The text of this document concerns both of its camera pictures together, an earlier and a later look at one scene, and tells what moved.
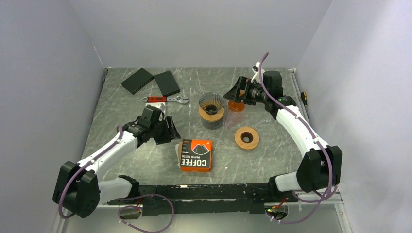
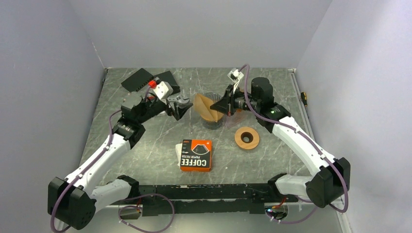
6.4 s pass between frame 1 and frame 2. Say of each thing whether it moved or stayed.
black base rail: stayed
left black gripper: moved
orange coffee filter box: stayed
